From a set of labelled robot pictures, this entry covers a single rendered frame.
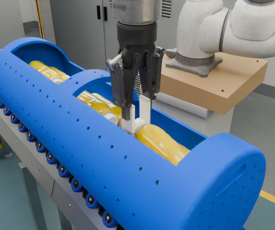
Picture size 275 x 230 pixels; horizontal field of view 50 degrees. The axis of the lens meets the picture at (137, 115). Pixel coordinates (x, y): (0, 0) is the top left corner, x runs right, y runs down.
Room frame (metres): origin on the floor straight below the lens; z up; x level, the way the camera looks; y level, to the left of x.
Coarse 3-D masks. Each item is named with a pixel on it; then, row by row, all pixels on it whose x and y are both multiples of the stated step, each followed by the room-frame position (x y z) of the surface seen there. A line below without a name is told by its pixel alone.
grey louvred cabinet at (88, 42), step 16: (64, 0) 3.14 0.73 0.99; (80, 0) 2.98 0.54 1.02; (96, 0) 2.83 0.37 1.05; (176, 0) 2.27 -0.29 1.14; (224, 0) 2.22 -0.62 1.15; (64, 16) 3.16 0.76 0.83; (80, 16) 2.99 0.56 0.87; (96, 16) 2.84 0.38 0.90; (112, 16) 2.71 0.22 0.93; (176, 16) 2.27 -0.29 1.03; (64, 32) 3.18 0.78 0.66; (80, 32) 3.01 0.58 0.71; (96, 32) 2.85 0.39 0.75; (112, 32) 2.71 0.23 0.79; (160, 32) 2.36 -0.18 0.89; (176, 32) 2.26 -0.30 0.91; (64, 48) 3.21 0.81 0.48; (80, 48) 3.03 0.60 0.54; (96, 48) 2.86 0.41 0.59; (112, 48) 2.72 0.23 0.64; (80, 64) 3.04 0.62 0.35; (96, 64) 2.88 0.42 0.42
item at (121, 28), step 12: (120, 24) 0.54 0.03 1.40; (156, 24) 0.55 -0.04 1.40; (120, 36) 0.53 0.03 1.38; (132, 36) 0.52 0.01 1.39; (144, 36) 0.52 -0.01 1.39; (156, 36) 0.55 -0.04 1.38; (120, 48) 0.53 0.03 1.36; (132, 48) 0.53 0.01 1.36; (144, 48) 0.55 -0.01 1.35; (132, 60) 0.53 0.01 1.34; (144, 60) 0.55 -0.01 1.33
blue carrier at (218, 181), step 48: (48, 48) 1.08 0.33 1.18; (0, 96) 0.88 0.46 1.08; (48, 96) 0.67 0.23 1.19; (48, 144) 0.61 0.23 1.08; (96, 144) 0.48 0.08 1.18; (192, 144) 0.60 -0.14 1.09; (240, 144) 0.41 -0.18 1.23; (96, 192) 0.44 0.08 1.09; (144, 192) 0.36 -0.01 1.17; (192, 192) 0.33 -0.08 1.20; (240, 192) 0.40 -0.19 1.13
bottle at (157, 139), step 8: (144, 128) 0.52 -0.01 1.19; (152, 128) 0.52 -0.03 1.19; (160, 128) 0.52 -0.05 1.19; (136, 136) 0.52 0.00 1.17; (144, 136) 0.50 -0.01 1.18; (152, 136) 0.50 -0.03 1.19; (160, 136) 0.50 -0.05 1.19; (168, 136) 0.50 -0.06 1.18; (144, 144) 0.49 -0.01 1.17; (152, 144) 0.48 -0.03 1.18; (160, 144) 0.48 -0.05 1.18; (168, 144) 0.48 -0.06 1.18; (176, 144) 0.48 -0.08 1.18; (160, 152) 0.47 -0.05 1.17; (168, 152) 0.46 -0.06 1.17; (176, 152) 0.46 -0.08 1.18; (184, 152) 0.46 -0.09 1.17; (168, 160) 0.45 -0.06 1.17; (176, 160) 0.44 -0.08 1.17
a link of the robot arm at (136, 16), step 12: (120, 0) 0.52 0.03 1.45; (132, 0) 0.51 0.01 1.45; (144, 0) 0.51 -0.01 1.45; (156, 0) 0.53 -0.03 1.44; (120, 12) 0.53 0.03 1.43; (132, 12) 0.51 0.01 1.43; (144, 12) 0.51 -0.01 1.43; (156, 12) 0.53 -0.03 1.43; (132, 24) 0.53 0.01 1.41; (144, 24) 0.53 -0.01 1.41
